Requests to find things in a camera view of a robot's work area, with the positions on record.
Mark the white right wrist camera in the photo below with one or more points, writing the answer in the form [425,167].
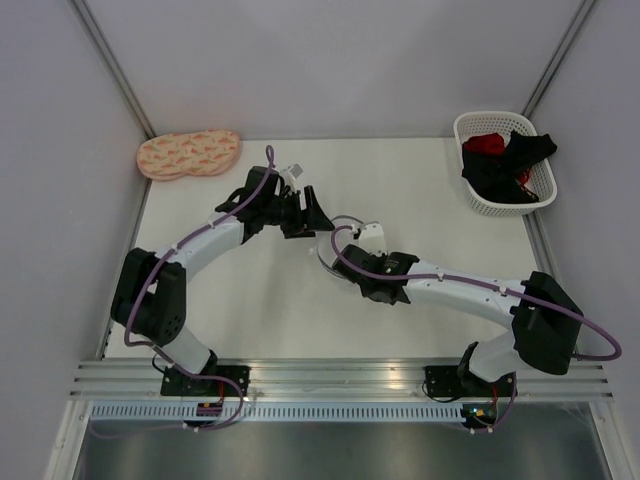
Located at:
[370,237]

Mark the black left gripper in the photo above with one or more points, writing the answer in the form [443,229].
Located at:
[316,220]

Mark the round white mesh laundry bag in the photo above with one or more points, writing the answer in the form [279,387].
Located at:
[322,251]

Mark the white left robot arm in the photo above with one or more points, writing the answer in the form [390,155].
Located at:
[150,301]

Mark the aluminium mounting rail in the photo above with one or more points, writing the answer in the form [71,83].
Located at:
[332,380]

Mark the black underwear garment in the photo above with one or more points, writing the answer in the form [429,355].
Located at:
[502,179]

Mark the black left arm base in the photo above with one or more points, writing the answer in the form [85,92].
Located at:
[177,384]

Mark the white slotted cable duct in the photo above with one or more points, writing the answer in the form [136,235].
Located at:
[280,411]

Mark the white plastic basket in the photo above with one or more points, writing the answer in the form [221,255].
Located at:
[541,182]

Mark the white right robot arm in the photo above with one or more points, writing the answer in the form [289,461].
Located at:
[536,335]

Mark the pink patterned bra case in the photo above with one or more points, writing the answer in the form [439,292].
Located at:
[200,154]

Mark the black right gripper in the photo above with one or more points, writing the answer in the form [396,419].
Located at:
[384,257]

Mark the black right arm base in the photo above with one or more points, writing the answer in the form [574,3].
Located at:
[442,384]

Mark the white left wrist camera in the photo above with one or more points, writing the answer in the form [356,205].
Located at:
[290,174]

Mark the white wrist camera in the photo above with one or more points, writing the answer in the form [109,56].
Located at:
[290,174]
[370,237]

